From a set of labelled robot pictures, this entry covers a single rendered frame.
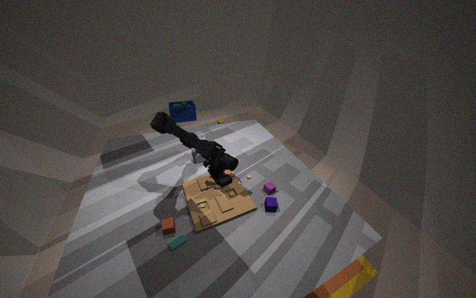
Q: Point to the teal rectangular block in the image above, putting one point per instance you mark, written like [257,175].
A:
[177,242]

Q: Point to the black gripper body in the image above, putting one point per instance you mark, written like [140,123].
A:
[222,178]

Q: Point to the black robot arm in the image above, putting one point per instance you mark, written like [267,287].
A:
[163,124]

